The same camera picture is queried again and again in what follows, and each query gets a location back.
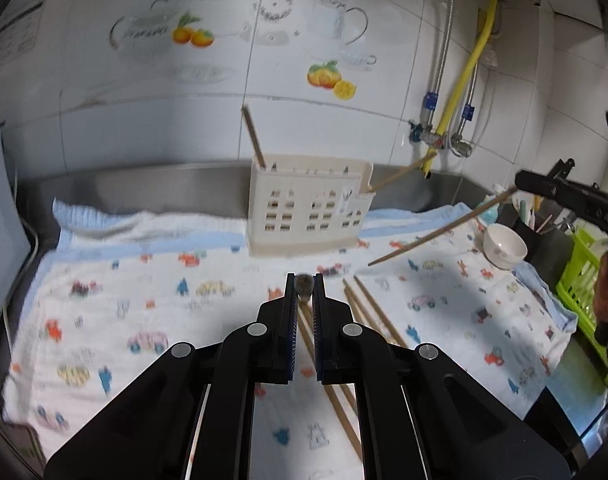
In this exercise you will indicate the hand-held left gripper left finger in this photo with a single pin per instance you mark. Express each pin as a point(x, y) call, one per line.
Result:
point(291, 325)

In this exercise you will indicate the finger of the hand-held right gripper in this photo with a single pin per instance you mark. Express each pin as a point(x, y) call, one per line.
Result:
point(559, 190)

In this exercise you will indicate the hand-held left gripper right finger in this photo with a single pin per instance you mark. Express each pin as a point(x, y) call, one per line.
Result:
point(320, 325)

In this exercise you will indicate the brown wooden chopstick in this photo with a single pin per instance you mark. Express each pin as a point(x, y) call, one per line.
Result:
point(444, 227)
point(404, 174)
point(381, 312)
point(366, 312)
point(304, 286)
point(254, 135)
point(345, 399)
point(344, 417)

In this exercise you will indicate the cream plastic utensil holder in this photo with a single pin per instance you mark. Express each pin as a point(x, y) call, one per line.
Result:
point(304, 210)

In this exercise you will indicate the black utensil caddy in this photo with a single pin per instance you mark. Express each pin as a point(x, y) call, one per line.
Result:
point(529, 230)

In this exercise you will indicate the green plastic basket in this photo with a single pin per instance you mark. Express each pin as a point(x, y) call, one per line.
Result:
point(581, 280)

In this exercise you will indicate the teal soap bottle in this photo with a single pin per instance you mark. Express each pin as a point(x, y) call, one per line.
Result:
point(491, 210)

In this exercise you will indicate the white ceramic bowl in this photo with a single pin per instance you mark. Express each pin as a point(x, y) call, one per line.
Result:
point(504, 247)

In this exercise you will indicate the plain metal valve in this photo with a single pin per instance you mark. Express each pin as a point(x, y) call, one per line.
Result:
point(461, 146)

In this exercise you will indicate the printed white cloth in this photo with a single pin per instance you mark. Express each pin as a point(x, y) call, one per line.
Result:
point(133, 285)

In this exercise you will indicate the wall label sticker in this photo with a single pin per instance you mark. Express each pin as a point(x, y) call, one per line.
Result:
point(11, 37)

